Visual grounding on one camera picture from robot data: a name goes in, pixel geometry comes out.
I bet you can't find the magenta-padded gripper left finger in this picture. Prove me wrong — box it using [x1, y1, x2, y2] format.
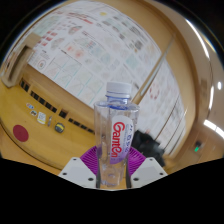
[58, 145, 99, 189]

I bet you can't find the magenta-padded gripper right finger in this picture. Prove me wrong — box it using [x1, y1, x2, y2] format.
[125, 145, 168, 190]

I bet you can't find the clear plastic water bottle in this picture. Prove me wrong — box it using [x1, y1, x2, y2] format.
[93, 81, 141, 190]

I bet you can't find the black backpack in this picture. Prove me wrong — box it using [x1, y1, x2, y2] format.
[133, 129, 166, 159]

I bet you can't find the black and yellow tape measure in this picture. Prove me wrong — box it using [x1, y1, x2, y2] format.
[54, 122, 66, 134]

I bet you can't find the flat round red coaster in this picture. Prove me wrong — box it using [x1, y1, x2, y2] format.
[12, 124, 30, 143]

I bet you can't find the ceiling light group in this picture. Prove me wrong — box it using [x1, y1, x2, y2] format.
[184, 18, 224, 139]

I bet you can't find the printed paper poster group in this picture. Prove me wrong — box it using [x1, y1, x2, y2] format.
[28, 1, 188, 154]

